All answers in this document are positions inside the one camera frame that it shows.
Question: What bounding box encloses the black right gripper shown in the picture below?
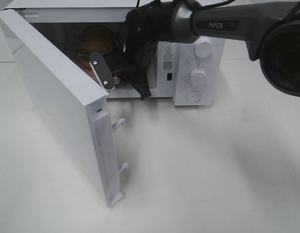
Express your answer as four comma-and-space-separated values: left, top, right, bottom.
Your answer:
119, 4, 174, 100

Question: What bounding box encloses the pink round plate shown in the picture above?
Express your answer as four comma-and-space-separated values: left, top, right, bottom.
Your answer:
83, 68, 128, 91

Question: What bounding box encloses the round white door release button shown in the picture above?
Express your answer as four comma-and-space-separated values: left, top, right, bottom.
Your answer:
186, 91, 201, 103

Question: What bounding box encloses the white microwave door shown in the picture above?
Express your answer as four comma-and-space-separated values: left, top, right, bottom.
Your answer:
0, 9, 128, 206

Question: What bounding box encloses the burger with lettuce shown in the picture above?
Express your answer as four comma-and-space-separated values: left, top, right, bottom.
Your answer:
76, 24, 114, 70

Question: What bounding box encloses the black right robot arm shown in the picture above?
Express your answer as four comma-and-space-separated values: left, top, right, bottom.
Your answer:
117, 0, 300, 99

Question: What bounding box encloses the white warning label sticker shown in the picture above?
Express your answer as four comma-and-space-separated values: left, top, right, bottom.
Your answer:
160, 44, 175, 71

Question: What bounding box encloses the white microwave oven body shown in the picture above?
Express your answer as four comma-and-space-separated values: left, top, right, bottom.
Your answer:
0, 0, 225, 106

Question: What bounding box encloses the lower white microwave knob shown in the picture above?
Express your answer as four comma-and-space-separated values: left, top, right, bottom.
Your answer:
189, 68, 207, 86

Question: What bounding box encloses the white microwave knob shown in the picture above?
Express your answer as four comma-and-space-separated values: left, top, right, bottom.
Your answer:
189, 68, 207, 86
194, 40, 213, 58

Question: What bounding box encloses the upper white microwave knob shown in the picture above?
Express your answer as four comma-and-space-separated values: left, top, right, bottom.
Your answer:
194, 40, 213, 58

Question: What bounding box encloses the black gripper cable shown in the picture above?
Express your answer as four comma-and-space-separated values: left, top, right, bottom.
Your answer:
135, 0, 300, 22

